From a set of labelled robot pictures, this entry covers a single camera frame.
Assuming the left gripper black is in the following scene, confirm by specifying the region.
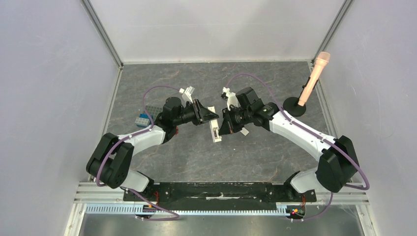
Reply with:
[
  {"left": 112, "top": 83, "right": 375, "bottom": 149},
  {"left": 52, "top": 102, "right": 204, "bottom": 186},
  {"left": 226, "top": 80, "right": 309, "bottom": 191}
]
[{"left": 174, "top": 99, "right": 219, "bottom": 126}]

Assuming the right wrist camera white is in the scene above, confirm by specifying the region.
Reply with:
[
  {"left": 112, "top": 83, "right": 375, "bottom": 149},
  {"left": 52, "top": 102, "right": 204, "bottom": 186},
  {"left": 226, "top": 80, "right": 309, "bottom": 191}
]
[{"left": 221, "top": 87, "right": 239, "bottom": 111}]

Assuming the black microphone stand base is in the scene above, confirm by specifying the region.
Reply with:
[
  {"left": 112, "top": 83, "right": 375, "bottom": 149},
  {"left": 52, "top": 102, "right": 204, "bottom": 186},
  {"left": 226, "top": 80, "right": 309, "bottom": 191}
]
[{"left": 283, "top": 97, "right": 306, "bottom": 117}]

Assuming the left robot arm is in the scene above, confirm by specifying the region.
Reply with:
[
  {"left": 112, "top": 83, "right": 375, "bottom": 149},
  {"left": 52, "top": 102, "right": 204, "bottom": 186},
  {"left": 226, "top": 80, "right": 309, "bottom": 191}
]
[{"left": 86, "top": 97, "right": 219, "bottom": 201}]

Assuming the white slotted cable duct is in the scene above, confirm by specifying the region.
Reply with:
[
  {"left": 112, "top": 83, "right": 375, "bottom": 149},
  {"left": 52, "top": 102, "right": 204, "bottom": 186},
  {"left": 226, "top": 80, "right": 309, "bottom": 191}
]
[{"left": 85, "top": 204, "right": 288, "bottom": 216}]

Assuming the grey lego baseplate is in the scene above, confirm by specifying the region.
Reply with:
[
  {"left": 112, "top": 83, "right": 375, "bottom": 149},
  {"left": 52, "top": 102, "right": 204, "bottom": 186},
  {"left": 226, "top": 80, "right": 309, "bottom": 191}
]
[{"left": 145, "top": 105, "right": 163, "bottom": 119}]

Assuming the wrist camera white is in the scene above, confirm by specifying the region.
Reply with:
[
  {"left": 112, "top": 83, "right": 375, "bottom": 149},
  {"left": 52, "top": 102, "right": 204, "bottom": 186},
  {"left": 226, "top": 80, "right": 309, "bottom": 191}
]
[
  {"left": 179, "top": 86, "right": 195, "bottom": 103},
  {"left": 221, "top": 87, "right": 239, "bottom": 111}
]

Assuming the light grey lego brick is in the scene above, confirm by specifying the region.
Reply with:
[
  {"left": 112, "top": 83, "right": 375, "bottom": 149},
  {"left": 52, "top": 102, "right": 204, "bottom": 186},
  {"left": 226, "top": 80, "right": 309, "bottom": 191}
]
[{"left": 135, "top": 117, "right": 150, "bottom": 127}]

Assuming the blue lego brick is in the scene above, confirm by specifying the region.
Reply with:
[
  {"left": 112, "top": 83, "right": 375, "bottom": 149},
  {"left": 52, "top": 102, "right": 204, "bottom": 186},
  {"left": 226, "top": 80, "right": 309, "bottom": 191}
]
[{"left": 139, "top": 114, "right": 150, "bottom": 123}]

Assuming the white remote control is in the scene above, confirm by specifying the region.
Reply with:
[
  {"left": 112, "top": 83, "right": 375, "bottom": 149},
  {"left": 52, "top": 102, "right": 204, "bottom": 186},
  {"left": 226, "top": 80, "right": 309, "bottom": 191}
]
[{"left": 209, "top": 119, "right": 222, "bottom": 143}]

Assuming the pink toy microphone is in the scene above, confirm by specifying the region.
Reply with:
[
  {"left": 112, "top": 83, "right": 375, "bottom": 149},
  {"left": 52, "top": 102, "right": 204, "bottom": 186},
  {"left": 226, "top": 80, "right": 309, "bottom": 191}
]
[{"left": 297, "top": 51, "right": 330, "bottom": 106}]

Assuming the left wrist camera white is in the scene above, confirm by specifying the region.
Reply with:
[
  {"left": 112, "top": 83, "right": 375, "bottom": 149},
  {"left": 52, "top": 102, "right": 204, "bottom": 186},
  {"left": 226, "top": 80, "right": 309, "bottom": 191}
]
[{"left": 179, "top": 86, "right": 195, "bottom": 103}]

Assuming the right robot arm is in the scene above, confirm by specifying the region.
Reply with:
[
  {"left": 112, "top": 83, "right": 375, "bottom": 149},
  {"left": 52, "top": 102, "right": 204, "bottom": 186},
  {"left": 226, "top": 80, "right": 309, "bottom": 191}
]
[{"left": 218, "top": 87, "right": 359, "bottom": 201}]

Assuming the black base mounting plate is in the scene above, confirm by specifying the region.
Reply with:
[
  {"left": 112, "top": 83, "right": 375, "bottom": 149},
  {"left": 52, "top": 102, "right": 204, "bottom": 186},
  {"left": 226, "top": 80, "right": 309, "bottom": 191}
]
[{"left": 141, "top": 182, "right": 317, "bottom": 211}]

